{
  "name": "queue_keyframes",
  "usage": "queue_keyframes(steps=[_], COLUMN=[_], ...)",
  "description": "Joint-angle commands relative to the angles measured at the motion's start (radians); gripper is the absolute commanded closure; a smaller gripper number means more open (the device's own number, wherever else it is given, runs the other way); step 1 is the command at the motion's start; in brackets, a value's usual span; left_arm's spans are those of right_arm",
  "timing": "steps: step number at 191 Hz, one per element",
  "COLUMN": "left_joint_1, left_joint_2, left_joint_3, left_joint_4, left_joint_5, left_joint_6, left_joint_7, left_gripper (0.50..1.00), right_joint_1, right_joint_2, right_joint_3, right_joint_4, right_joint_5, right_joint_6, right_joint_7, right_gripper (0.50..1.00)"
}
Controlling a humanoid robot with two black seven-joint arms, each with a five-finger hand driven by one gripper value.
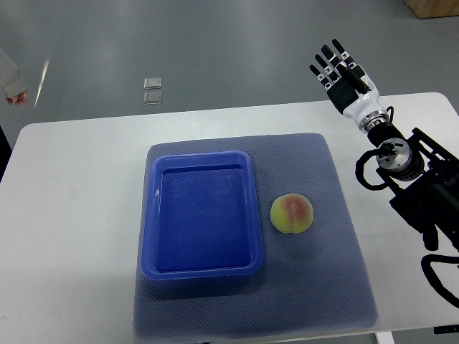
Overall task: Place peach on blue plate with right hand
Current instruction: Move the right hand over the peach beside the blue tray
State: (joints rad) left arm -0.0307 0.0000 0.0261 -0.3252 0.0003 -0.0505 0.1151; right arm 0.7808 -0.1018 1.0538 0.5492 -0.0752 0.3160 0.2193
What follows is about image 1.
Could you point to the grey bystander sleeve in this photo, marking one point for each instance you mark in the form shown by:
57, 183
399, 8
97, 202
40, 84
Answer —
12, 82

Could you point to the wooden box corner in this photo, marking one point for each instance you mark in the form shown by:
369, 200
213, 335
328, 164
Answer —
432, 9

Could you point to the metal floor plate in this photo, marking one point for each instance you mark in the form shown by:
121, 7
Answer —
152, 83
153, 97

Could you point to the white table leg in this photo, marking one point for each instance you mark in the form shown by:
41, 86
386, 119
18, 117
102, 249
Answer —
385, 337

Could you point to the blue plastic tray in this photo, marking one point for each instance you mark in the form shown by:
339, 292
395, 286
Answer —
202, 217

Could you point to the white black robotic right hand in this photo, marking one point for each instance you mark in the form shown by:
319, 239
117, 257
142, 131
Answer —
349, 88

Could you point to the lower metal floor plate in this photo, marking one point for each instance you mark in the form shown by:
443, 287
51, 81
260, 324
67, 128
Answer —
153, 97

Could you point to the bystander bare hand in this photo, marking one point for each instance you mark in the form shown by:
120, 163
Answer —
20, 99

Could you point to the yellow-red peach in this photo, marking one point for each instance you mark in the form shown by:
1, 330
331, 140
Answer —
291, 213

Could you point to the upper metal floor plate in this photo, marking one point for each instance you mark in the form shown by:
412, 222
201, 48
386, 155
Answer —
152, 83

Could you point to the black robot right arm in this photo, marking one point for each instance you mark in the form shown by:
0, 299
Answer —
423, 177

